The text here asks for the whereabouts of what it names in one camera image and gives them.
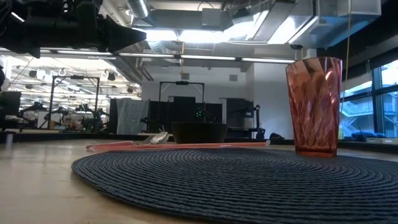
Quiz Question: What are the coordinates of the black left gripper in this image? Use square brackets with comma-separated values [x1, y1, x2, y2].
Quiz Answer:
[26, 0, 147, 53]

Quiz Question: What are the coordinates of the fork with red handle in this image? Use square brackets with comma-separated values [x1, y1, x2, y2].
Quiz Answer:
[86, 133, 156, 149]

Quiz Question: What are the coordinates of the black bowl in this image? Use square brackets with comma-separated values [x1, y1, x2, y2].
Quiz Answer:
[170, 121, 228, 144]

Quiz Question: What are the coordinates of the pink drinking straw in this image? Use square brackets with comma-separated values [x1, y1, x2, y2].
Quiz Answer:
[93, 140, 271, 153]

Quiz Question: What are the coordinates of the dark round woven placemat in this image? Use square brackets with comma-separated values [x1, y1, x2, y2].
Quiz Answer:
[71, 147, 398, 224]

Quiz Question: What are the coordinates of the red faceted plastic tumbler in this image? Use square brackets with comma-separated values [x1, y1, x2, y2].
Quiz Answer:
[285, 56, 343, 158]

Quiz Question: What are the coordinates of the grey panel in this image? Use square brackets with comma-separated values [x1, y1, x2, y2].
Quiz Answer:
[108, 98, 150, 135]

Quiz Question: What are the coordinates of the black cabinet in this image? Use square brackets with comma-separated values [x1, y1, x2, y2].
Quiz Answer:
[148, 96, 223, 133]
[225, 98, 254, 130]

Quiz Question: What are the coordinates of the black frame rig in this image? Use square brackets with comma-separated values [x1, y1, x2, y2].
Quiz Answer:
[159, 80, 205, 103]
[48, 75, 101, 131]

